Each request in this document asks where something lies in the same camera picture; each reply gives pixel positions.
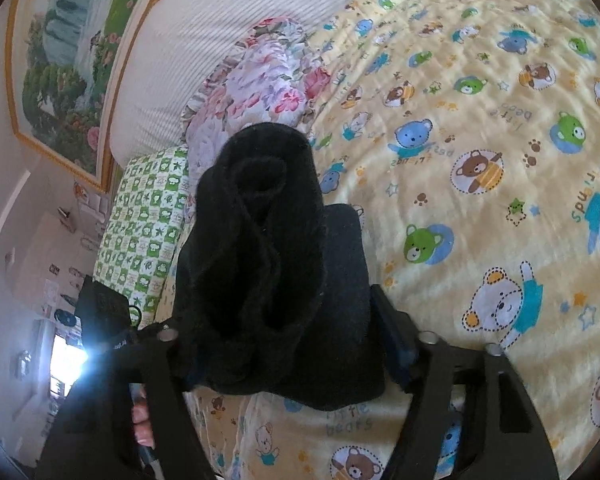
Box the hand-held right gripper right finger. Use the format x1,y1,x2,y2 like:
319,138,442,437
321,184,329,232
370,285,561,480

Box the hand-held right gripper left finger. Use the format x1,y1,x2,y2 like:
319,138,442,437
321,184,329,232
35,327,216,480

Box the black pants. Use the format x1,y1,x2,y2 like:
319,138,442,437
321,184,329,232
172,122,387,412

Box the person's left hand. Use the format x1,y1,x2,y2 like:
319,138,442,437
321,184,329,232
131,384,157,453

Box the green checkered pillow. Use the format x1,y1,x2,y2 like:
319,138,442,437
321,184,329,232
94,145,192,313

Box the yellow bear-print bedsheet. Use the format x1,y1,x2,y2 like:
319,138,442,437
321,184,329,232
150,0,600,480

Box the gold-framed landscape painting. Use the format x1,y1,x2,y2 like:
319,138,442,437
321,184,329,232
5,0,178,192

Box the floral ruffled pillow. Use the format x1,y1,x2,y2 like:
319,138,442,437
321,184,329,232
180,16,333,211

